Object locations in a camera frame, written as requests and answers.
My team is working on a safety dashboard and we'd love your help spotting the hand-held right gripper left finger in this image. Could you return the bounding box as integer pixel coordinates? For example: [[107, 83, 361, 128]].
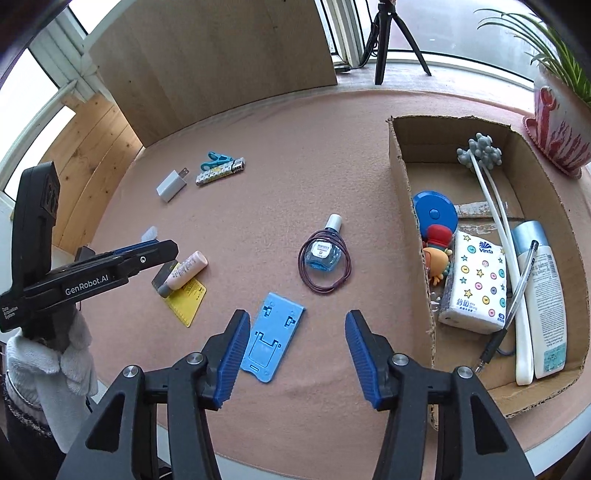
[[55, 309, 252, 480]]

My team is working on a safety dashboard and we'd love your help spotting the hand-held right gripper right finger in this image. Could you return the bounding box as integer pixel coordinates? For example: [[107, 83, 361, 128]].
[[344, 310, 536, 480]]

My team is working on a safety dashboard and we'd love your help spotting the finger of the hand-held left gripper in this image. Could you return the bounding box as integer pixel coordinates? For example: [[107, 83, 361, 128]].
[[54, 241, 160, 271], [111, 239, 180, 278]]

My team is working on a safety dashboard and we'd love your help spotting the peach lotion tube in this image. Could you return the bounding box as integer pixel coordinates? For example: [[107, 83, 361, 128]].
[[158, 250, 208, 297]]

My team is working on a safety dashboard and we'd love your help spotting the blue plastic phone stand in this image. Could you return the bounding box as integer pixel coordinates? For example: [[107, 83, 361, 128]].
[[240, 292, 305, 384]]

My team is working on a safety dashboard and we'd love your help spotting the yellow and black ruler card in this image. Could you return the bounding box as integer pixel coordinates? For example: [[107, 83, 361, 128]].
[[151, 261, 207, 328]]

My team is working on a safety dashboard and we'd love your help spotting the white charger plug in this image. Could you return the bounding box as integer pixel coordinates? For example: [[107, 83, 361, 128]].
[[156, 167, 190, 204]]

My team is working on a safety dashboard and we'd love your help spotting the maroon hair tie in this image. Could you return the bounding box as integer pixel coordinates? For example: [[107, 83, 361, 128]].
[[298, 231, 352, 295]]

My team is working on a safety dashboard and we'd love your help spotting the patterned white lighter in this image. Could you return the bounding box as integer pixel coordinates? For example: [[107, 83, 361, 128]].
[[195, 158, 245, 186]]

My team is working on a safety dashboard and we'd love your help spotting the blue glass eye-drop bottle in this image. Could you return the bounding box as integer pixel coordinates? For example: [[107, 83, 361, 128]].
[[305, 213, 345, 271]]

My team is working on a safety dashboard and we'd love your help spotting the teal small clip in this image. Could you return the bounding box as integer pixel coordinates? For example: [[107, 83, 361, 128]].
[[200, 151, 232, 171]]

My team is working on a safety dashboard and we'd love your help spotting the cartoon doll keychain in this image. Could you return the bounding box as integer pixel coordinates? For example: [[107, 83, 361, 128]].
[[422, 224, 455, 288]]

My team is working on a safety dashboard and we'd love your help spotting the clear ballpoint pen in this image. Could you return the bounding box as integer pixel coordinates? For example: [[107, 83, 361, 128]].
[[473, 286, 515, 376]]

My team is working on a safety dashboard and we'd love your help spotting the white tissue pack with stars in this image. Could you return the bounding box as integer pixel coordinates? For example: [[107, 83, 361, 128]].
[[438, 231, 509, 334]]

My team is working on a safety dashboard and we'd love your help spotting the blue round tape measure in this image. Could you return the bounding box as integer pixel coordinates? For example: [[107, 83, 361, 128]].
[[412, 190, 459, 241]]

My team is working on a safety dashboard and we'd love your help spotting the brown cardboard box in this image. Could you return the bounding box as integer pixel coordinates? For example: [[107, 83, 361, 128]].
[[387, 114, 585, 432]]

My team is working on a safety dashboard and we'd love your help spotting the white sunscreen bottle blue cap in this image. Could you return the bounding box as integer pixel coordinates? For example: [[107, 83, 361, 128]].
[[510, 220, 568, 380]]

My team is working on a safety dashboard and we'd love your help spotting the white massager with grey balls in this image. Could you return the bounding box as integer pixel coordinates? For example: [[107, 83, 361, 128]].
[[457, 131, 536, 386]]

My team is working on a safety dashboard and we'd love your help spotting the person's left forearm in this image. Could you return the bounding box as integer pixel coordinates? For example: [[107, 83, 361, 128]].
[[0, 364, 70, 480]]

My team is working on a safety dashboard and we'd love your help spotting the person's left hand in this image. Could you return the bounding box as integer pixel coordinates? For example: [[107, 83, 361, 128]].
[[6, 314, 100, 455]]

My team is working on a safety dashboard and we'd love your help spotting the pine plank panel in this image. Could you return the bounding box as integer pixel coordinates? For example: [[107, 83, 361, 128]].
[[39, 92, 144, 252]]

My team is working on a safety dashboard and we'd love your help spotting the wooden board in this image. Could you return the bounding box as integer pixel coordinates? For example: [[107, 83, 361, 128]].
[[88, 0, 340, 148]]

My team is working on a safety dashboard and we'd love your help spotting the potted spider plant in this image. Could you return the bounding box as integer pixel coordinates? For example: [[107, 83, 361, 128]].
[[475, 7, 591, 174]]

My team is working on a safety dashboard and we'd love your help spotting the black tripod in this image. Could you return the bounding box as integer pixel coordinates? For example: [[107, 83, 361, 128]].
[[369, 0, 432, 86]]

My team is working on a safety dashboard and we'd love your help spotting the white window frame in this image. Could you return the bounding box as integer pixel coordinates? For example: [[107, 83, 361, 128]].
[[0, 0, 591, 185]]

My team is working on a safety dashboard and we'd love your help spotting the black cable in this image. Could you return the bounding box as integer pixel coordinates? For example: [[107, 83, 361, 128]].
[[332, 0, 386, 73]]

